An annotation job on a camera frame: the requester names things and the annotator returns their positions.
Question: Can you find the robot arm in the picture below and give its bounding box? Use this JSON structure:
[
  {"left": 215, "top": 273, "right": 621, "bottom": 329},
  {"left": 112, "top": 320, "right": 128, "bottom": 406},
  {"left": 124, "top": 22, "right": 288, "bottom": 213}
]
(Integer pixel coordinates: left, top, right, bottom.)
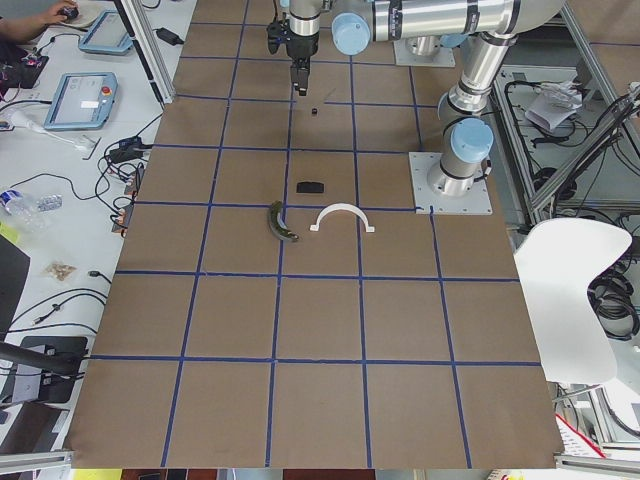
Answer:
[
  {"left": 332, "top": 0, "right": 564, "bottom": 119},
  {"left": 284, "top": 0, "right": 333, "bottom": 96}
]

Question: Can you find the aluminium frame post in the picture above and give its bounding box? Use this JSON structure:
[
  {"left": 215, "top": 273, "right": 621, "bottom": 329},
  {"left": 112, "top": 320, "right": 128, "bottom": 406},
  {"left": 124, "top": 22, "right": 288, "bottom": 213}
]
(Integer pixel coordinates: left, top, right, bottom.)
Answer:
[{"left": 114, "top": 0, "right": 176, "bottom": 105}]

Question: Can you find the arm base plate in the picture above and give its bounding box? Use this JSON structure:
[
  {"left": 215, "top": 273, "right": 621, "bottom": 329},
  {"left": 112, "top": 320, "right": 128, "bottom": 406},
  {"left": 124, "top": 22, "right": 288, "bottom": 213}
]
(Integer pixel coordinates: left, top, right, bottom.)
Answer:
[
  {"left": 393, "top": 36, "right": 455, "bottom": 68},
  {"left": 409, "top": 152, "right": 493, "bottom": 216}
]

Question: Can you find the black brake pad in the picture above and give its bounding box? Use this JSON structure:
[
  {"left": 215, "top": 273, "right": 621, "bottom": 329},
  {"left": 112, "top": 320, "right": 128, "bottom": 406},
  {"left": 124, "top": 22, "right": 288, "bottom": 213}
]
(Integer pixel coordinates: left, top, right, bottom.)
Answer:
[{"left": 296, "top": 181, "right": 325, "bottom": 195}]

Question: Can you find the white curved plastic bracket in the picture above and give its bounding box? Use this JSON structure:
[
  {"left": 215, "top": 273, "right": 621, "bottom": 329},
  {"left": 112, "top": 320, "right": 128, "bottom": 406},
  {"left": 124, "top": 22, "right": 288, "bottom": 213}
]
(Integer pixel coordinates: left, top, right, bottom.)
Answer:
[{"left": 309, "top": 202, "right": 376, "bottom": 233}]

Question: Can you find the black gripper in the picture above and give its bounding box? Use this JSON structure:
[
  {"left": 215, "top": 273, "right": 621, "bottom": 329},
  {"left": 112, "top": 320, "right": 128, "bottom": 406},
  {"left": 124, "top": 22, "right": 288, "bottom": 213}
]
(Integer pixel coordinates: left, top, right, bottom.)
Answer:
[{"left": 286, "top": 32, "right": 319, "bottom": 96}]

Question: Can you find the black laptop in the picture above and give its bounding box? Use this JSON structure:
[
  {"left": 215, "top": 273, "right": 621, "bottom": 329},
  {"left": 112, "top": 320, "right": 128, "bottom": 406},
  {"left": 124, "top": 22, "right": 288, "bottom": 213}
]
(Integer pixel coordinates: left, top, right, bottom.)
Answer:
[{"left": 0, "top": 237, "right": 30, "bottom": 339}]

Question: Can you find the green brake shoe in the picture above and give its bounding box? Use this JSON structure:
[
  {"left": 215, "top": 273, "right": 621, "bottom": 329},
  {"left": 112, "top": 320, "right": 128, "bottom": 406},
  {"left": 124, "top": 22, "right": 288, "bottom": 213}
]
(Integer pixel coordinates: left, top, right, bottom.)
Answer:
[{"left": 267, "top": 200, "right": 300, "bottom": 243}]

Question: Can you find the blue teach pendant near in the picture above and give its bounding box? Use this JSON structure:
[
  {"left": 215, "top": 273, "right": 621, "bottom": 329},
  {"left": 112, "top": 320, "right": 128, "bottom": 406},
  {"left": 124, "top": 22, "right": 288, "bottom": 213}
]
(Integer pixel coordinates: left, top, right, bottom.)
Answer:
[{"left": 44, "top": 72, "right": 118, "bottom": 131}]

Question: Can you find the plastic water bottle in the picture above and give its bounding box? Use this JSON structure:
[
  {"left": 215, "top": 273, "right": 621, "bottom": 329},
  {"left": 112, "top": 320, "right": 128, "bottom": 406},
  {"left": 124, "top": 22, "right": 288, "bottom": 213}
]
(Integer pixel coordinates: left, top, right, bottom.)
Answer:
[{"left": 1, "top": 188, "right": 63, "bottom": 221}]

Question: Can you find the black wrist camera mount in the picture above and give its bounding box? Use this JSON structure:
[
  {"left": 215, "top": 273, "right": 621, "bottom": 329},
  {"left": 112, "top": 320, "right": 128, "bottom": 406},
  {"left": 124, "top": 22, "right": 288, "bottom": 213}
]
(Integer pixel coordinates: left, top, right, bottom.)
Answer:
[{"left": 266, "top": 19, "right": 289, "bottom": 55}]

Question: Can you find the person hand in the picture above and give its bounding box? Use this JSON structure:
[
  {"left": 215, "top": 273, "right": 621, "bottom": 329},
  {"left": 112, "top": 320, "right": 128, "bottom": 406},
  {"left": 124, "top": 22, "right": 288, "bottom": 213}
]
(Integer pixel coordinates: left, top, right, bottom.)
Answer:
[{"left": 43, "top": 0, "right": 79, "bottom": 25}]

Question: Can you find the black power adapter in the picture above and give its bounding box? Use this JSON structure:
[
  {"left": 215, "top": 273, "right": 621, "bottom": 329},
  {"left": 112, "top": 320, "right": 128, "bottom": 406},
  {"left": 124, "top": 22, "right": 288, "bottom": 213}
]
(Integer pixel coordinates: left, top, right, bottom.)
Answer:
[{"left": 155, "top": 27, "right": 184, "bottom": 46}]

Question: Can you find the white chair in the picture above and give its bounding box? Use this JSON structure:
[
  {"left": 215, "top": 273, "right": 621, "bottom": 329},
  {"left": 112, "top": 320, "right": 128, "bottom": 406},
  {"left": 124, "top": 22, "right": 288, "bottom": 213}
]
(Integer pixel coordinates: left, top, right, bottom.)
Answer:
[{"left": 514, "top": 218, "right": 631, "bottom": 385}]

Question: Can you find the blue teach pendant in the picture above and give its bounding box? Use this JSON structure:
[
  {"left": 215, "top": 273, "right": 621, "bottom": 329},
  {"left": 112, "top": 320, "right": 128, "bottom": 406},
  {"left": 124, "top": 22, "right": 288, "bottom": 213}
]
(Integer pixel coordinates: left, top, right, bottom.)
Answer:
[
  {"left": 78, "top": 10, "right": 133, "bottom": 55},
  {"left": 44, "top": 72, "right": 118, "bottom": 131}
]

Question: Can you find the blue teach pendant far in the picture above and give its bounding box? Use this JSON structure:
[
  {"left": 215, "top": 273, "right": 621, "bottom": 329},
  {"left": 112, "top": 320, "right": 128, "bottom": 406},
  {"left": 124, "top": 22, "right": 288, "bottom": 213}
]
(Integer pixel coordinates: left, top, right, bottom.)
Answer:
[{"left": 78, "top": 10, "right": 133, "bottom": 55}]

